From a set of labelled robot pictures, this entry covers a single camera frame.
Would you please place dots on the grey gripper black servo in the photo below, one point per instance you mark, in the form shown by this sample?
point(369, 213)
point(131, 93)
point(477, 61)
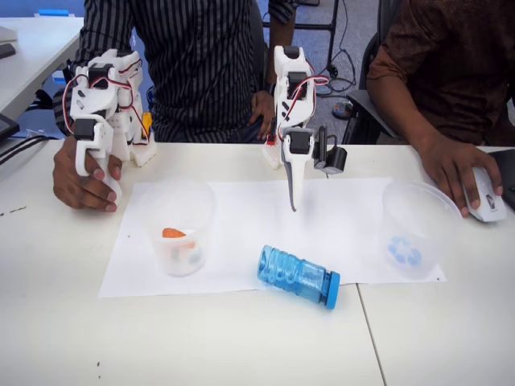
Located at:
point(296, 166)

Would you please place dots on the blue plastic bottle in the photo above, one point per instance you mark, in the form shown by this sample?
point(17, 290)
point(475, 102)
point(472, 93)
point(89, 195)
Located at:
point(293, 273)

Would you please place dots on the white computer mouse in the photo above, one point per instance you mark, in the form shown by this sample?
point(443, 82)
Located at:
point(489, 205)

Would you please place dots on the striped-shirt person's left forearm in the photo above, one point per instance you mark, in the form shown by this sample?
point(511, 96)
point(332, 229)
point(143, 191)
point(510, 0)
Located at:
point(277, 34)

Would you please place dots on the white robot arm with gripper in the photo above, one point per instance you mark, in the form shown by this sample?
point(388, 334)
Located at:
point(287, 80)

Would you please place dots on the brown-shirt person's right forearm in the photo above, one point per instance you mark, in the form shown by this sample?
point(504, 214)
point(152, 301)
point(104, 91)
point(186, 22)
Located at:
point(402, 104)

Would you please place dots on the orange carrot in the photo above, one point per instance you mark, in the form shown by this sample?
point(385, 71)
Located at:
point(173, 233)

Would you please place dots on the striped-shirt person's left hand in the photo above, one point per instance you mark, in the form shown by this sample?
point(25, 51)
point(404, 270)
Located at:
point(265, 110)

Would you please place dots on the brown-shirt person's right hand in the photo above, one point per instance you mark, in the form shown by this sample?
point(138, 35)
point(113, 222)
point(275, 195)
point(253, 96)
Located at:
point(450, 161)

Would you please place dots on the striped-shirt person's right hand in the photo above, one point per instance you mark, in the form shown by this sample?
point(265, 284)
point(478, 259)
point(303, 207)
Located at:
point(80, 193)

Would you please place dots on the red table clamp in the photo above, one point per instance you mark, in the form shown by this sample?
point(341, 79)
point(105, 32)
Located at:
point(272, 140)

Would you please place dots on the black webcam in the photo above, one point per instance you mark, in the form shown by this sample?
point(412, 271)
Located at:
point(336, 158)

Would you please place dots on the white paper sheet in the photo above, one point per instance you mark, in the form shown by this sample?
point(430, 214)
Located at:
point(133, 261)
point(342, 217)

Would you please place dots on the small colourful floor item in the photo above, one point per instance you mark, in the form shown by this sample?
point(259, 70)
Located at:
point(342, 109)

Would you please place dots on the black smartwatch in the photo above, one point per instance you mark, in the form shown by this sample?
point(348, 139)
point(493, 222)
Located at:
point(269, 87)

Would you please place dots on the black office chair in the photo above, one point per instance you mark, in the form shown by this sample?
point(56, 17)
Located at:
point(362, 104)

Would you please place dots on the wide clear plastic tub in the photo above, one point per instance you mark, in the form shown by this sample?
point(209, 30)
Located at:
point(422, 225)

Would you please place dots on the tall clear plastic cup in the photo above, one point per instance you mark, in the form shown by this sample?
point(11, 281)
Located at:
point(181, 266)

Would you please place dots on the black wheeled rack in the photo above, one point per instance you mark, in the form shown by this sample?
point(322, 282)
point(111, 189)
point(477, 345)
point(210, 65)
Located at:
point(333, 36)

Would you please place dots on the person in striped shirt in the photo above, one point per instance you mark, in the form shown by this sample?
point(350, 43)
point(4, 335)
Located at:
point(193, 60)

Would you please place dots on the person in brown shirt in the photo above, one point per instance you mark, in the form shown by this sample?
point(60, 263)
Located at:
point(450, 48)

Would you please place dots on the black laptop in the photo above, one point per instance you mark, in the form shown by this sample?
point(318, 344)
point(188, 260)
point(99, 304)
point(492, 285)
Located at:
point(507, 169)

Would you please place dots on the white background desk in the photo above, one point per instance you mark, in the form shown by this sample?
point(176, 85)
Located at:
point(40, 48)

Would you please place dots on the black tablet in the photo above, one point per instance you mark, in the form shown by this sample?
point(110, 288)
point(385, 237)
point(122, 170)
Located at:
point(6, 128)

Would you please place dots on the black phone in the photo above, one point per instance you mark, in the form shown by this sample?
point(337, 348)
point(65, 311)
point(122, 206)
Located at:
point(6, 51)

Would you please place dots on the grey flat device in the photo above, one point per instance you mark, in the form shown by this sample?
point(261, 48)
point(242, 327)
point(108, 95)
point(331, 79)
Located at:
point(7, 35)

